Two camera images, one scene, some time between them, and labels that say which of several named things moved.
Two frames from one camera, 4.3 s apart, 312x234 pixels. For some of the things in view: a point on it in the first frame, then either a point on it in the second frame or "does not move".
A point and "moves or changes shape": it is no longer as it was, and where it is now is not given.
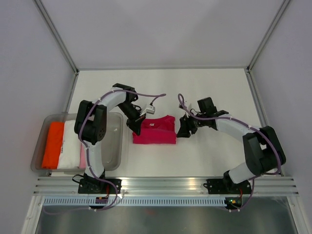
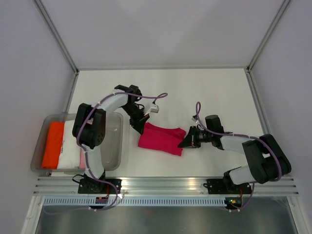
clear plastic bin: [112, 146] does not move
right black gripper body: [193, 124] -> [197, 136]
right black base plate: [219, 186] does not move
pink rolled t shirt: [83, 157] does not move
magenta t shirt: [161, 130] moves or changes shape
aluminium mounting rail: [257, 185] does not move
